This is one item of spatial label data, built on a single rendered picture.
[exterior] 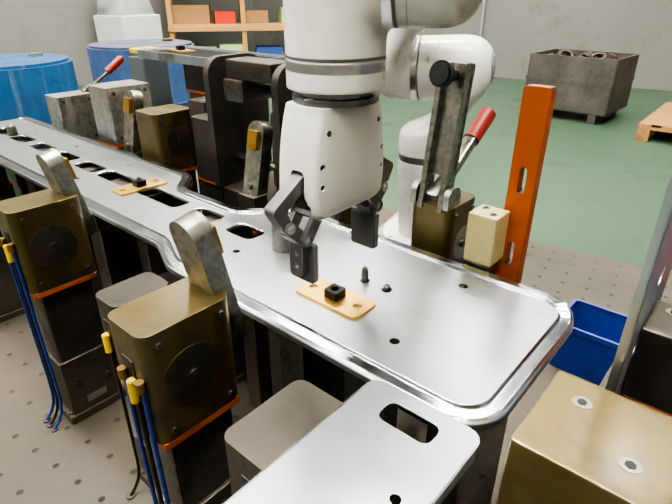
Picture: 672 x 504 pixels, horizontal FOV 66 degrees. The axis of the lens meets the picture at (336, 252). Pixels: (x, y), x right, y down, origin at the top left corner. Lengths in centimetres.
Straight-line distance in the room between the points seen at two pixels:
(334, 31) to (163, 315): 26
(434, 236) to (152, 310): 36
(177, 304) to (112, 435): 43
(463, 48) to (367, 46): 62
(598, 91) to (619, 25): 295
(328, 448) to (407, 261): 29
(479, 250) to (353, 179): 20
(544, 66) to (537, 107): 586
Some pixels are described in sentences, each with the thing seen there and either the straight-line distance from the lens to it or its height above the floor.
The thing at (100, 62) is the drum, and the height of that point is 91.
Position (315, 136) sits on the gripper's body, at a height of 118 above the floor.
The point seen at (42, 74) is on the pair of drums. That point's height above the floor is 94.
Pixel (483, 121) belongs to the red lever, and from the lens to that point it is 71.
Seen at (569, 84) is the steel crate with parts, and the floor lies 39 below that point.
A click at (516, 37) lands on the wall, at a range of 936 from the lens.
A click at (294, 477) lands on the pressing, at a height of 100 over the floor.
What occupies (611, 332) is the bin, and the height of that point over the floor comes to 75.
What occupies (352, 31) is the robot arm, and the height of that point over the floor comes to 126.
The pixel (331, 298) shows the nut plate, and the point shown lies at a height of 101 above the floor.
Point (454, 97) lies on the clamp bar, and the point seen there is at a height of 118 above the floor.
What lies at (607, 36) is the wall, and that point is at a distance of 914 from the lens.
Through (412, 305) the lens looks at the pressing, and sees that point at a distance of 53.
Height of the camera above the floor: 129
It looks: 27 degrees down
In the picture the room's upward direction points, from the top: straight up
